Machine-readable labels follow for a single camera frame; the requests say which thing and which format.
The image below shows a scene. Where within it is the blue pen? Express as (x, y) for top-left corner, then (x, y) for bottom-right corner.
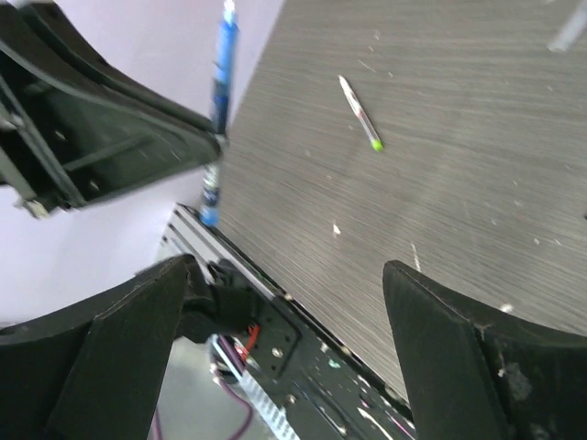
(198, 0), (238, 227)

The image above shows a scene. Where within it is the clear pen cap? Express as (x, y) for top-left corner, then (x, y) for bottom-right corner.
(548, 0), (587, 52)

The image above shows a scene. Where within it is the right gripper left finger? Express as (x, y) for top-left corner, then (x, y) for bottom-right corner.
(1, 256), (194, 439)

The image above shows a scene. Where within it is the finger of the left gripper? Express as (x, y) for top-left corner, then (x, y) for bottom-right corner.
(1, 2), (221, 215)

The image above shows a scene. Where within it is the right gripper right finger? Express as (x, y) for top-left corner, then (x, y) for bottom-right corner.
(382, 260), (586, 440)

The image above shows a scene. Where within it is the grey slotted cable duct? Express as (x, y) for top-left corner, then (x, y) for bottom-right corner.
(239, 370), (300, 440)

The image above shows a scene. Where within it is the white pen green tip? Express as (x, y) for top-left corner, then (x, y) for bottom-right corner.
(338, 75), (383, 151)

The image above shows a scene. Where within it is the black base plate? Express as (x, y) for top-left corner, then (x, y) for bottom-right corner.
(249, 297), (417, 439)

